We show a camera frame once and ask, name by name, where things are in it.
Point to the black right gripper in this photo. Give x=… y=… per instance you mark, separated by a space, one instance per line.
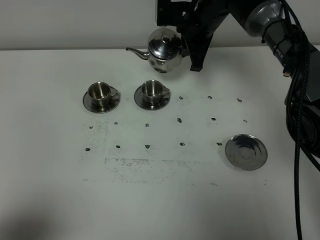
x=201 y=21

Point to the right stainless steel teacup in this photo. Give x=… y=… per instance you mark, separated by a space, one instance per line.
x=153 y=91

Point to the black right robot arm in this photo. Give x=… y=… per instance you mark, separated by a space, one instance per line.
x=276 y=24

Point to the left stainless steel saucer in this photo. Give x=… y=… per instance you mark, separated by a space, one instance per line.
x=99 y=108

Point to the left stainless steel teacup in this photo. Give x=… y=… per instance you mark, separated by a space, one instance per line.
x=100 y=93

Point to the stainless steel teacup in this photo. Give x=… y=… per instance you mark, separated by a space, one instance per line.
x=153 y=91
x=100 y=93

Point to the right stainless steel saucer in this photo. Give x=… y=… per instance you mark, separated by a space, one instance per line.
x=142 y=103

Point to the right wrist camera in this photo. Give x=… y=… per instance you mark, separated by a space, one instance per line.
x=171 y=13

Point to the stainless steel teapot saucer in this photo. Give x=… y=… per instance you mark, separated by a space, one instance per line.
x=246 y=152

